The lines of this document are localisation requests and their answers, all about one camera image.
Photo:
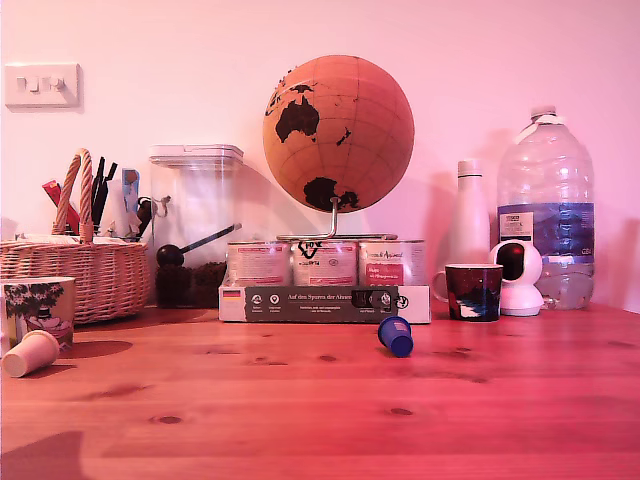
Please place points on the blue coffee capsule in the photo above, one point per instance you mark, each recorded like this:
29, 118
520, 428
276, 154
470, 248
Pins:
397, 340

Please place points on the cream coffee capsule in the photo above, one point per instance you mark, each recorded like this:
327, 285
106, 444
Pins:
30, 355

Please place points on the dark brown coffee beans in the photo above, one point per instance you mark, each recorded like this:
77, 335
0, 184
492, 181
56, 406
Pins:
200, 285

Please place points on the illustrated cartoon coffee cup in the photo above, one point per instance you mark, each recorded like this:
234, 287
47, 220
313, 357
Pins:
40, 305

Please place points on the tin can black logo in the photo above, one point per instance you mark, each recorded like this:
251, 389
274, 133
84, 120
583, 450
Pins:
325, 265

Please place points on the cardboard tray box dark print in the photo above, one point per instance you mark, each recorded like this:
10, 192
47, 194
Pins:
320, 305

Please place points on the cork globe on metal stand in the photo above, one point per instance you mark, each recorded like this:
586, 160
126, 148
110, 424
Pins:
360, 140

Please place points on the clear plastic lidded container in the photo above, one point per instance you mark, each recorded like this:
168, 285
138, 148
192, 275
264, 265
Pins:
200, 190

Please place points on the white slim bottle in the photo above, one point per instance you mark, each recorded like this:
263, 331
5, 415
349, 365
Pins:
469, 220

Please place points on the dark mug with night print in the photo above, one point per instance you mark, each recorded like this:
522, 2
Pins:
475, 295

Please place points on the black kitchen utensil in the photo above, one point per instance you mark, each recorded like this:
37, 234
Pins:
97, 190
107, 177

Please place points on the large clear water bottle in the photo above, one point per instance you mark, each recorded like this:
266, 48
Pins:
550, 175

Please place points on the red packet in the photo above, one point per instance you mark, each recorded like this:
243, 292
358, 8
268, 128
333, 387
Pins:
55, 192

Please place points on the small white round camera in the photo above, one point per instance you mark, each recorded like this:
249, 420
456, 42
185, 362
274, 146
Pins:
522, 295

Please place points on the white wall switch plate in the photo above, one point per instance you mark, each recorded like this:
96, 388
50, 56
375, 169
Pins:
42, 97

